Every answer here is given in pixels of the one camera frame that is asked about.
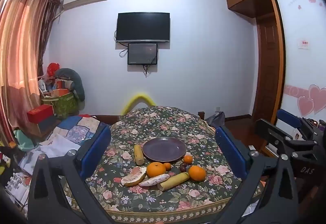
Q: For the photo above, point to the red box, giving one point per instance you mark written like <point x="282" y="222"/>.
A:
<point x="40" y="113"/>

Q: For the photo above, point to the black wall television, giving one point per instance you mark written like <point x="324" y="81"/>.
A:
<point x="143" y="27"/>

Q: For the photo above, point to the white heart-print sliding door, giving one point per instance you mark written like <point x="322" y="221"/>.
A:
<point x="300" y="23"/>

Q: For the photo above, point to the wooden door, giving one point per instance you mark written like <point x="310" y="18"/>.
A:
<point x="267" y="68"/>

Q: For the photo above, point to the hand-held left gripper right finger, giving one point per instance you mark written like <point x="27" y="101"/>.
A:
<point x="230" y="152"/>

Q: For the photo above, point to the pink curtain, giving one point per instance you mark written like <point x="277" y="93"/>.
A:
<point x="23" y="48"/>

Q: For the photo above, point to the floral cloth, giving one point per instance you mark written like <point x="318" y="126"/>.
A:
<point x="163" y="124"/>

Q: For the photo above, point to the patchwork quilt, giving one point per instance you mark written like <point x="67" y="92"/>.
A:
<point x="79" y="127"/>

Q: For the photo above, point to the white papers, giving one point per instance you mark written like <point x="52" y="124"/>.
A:
<point x="56" y="147"/>

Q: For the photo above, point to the small tangerine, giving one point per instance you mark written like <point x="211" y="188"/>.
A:
<point x="188" y="159"/>
<point x="167" y="166"/>

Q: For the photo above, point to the pale purple sweet potato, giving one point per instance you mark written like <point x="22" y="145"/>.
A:
<point x="154" y="180"/>

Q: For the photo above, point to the green patterned gift bag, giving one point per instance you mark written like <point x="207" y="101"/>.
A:
<point x="63" y="105"/>

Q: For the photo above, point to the purple round plate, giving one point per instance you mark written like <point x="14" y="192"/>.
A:
<point x="164" y="149"/>

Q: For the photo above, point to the small black monitor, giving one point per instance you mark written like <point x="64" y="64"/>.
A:
<point x="142" y="53"/>

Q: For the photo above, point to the red door sticker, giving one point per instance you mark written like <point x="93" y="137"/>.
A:
<point x="303" y="44"/>

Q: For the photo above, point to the yellow foam arch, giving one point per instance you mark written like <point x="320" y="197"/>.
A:
<point x="137" y="98"/>

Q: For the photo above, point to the grey bag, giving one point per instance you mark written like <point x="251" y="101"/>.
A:
<point x="216" y="119"/>

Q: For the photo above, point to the large orange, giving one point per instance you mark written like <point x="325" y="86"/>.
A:
<point x="155" y="169"/>
<point x="197" y="173"/>

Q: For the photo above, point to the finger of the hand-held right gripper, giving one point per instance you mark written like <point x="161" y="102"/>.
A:
<point x="270" y="132"/>
<point x="289" y="117"/>

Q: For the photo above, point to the red plush item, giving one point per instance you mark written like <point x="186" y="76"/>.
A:
<point x="52" y="68"/>

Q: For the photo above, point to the black yellow printed cloth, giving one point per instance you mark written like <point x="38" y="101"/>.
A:
<point x="5" y="163"/>

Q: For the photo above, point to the peeled pomelo wedge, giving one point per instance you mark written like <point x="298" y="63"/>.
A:
<point x="133" y="175"/>

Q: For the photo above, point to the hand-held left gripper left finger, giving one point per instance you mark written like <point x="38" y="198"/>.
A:
<point x="95" y="152"/>

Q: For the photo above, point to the grey plush pillow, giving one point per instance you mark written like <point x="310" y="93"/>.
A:
<point x="76" y="81"/>

